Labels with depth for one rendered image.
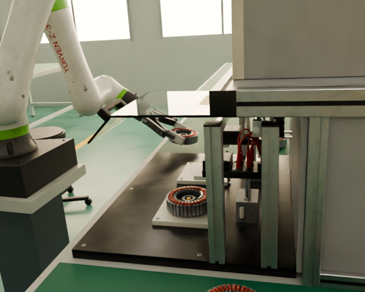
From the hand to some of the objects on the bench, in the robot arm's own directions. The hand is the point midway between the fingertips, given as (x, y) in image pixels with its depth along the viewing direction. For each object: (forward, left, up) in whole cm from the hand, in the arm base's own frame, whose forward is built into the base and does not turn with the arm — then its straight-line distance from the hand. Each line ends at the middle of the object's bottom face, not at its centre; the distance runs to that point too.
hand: (182, 135), depth 148 cm
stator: (+26, -47, -5) cm, 54 cm away
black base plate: (+24, -35, -8) cm, 43 cm away
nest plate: (+26, -47, -6) cm, 54 cm away
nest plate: (+20, -23, -6) cm, 31 cm away
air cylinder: (+40, -43, -7) cm, 59 cm away
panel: (+47, -29, -8) cm, 56 cm away
